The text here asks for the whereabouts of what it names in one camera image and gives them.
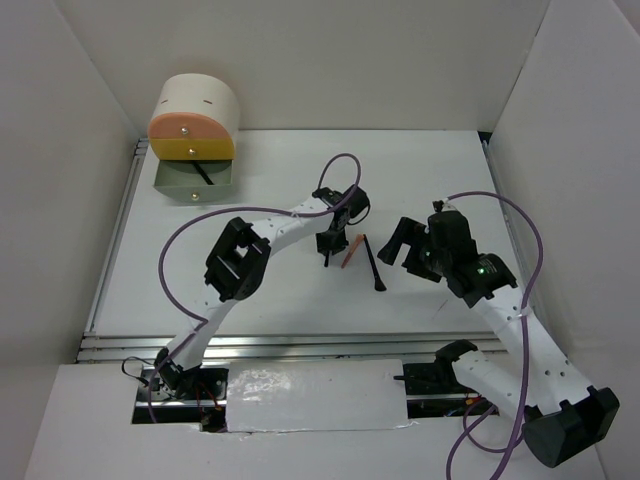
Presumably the grey bottom drawer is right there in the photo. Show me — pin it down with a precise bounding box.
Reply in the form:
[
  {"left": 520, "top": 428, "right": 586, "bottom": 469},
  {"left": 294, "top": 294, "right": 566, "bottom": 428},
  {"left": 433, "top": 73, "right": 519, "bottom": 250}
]
[{"left": 153, "top": 160, "right": 234, "bottom": 204}]

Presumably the purple cable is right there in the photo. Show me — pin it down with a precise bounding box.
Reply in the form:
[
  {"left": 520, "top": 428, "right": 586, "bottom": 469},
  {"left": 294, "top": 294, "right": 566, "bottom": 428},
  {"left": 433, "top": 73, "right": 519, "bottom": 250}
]
[
  {"left": 144, "top": 153, "right": 364, "bottom": 426},
  {"left": 445, "top": 192, "right": 544, "bottom": 480}
]

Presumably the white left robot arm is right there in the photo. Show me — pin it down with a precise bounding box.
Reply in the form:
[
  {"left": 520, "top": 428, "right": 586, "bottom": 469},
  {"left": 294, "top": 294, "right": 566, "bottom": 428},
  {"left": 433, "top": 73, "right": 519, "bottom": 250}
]
[{"left": 154, "top": 185, "right": 370, "bottom": 399}]

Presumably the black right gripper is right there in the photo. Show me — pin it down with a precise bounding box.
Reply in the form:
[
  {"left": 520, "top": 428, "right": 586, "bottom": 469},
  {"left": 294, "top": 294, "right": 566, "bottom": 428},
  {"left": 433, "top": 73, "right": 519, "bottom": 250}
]
[{"left": 377, "top": 215, "right": 451, "bottom": 282}]

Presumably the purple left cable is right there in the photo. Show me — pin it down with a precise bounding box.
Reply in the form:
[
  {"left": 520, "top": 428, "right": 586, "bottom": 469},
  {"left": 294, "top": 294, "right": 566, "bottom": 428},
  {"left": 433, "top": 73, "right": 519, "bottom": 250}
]
[{"left": 144, "top": 153, "right": 364, "bottom": 426}]

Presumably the pink makeup brush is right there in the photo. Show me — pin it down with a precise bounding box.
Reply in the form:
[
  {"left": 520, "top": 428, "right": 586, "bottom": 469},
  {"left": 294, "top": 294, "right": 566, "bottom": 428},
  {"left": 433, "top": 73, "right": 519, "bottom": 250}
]
[{"left": 341, "top": 234, "right": 364, "bottom": 269}]

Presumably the yellow drawer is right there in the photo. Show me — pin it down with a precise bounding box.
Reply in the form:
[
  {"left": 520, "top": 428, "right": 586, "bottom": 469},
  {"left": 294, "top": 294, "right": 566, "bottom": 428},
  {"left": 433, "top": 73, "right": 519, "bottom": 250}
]
[{"left": 150, "top": 138, "right": 235, "bottom": 161}]

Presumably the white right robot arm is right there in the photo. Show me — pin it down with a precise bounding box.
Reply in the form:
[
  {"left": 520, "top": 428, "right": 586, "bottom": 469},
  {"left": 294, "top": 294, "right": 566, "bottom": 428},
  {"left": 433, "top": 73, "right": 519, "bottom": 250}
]
[{"left": 378, "top": 210, "right": 620, "bottom": 468}]

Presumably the white foam board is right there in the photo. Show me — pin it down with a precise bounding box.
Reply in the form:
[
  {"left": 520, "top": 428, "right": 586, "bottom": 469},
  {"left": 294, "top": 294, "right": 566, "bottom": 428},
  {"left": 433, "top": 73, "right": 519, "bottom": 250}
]
[{"left": 226, "top": 359, "right": 409, "bottom": 433}]

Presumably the beige round drawer organizer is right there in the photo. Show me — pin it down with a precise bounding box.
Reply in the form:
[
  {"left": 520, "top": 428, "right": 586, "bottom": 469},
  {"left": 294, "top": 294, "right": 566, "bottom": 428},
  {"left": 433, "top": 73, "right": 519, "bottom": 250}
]
[{"left": 150, "top": 73, "right": 240, "bottom": 146}]

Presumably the black fan brush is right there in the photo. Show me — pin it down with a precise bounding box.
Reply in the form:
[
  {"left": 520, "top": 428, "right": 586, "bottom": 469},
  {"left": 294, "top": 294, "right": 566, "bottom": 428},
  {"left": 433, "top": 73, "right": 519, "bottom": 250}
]
[
  {"left": 363, "top": 235, "right": 387, "bottom": 292},
  {"left": 191, "top": 161, "right": 215, "bottom": 186}
]

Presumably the aluminium rail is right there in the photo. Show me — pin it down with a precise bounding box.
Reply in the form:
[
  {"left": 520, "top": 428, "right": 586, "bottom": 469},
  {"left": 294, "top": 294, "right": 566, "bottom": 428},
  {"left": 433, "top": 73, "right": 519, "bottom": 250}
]
[{"left": 76, "top": 332, "right": 506, "bottom": 363}]

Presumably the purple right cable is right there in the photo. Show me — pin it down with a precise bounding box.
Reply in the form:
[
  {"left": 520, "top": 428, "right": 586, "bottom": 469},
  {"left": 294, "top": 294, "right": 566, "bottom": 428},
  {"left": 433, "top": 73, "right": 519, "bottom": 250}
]
[{"left": 445, "top": 192, "right": 544, "bottom": 480}]

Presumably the peach top drawer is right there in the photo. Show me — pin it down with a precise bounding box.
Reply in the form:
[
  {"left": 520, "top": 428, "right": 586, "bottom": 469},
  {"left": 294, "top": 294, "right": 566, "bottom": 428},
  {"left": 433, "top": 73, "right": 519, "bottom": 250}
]
[{"left": 147, "top": 112, "right": 232, "bottom": 142}]

